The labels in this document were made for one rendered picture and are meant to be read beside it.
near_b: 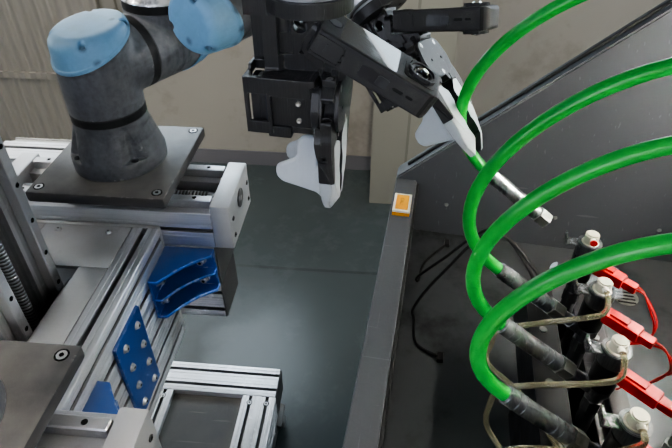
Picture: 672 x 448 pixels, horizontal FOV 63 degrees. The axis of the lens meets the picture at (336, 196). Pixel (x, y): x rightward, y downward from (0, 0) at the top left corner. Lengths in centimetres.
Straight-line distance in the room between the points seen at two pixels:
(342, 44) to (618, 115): 64
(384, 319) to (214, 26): 44
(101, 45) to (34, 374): 44
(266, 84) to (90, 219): 62
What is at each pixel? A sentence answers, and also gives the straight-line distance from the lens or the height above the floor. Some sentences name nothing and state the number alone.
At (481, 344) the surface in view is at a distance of 48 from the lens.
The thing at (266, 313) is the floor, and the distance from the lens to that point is 207.
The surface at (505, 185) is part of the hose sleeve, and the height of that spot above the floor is 115.
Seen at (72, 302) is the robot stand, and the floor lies 95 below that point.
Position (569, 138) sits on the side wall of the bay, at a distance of 101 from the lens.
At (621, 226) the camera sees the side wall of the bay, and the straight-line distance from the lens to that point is 113.
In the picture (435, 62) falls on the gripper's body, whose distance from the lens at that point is 66.
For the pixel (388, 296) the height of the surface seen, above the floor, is 95.
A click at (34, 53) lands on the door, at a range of 291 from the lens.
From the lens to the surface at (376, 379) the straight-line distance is 73.
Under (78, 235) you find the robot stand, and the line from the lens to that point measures 101.
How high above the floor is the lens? 155
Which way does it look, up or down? 37 degrees down
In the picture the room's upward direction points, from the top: straight up
